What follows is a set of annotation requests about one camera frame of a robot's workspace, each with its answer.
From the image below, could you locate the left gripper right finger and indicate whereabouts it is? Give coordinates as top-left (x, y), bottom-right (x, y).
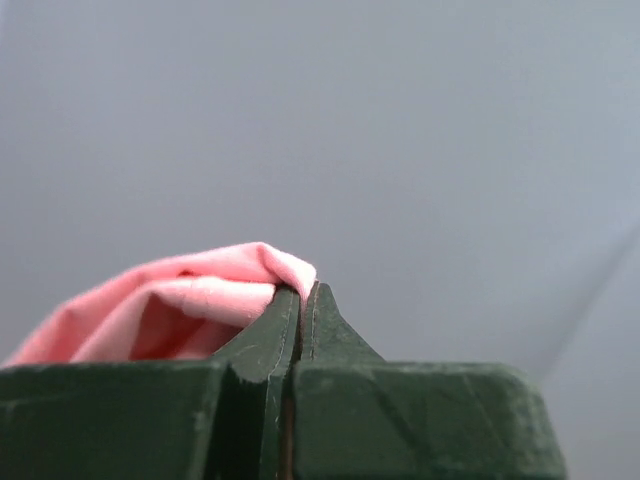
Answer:
top-left (292, 283), bottom-right (566, 479)

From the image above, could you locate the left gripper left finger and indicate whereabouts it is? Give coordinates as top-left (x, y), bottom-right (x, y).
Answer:
top-left (1, 288), bottom-right (300, 479)

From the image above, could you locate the bright pink t shirt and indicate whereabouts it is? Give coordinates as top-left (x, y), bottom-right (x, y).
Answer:
top-left (5, 242), bottom-right (316, 366)

